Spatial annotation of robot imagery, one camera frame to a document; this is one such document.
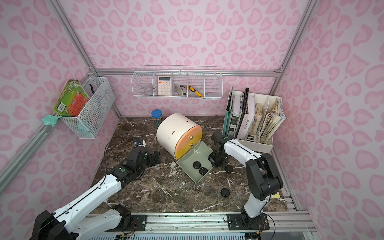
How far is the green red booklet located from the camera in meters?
0.68

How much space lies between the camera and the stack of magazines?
87 cm

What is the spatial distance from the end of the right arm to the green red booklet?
664 millimetres

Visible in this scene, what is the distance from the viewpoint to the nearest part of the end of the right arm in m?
0.68
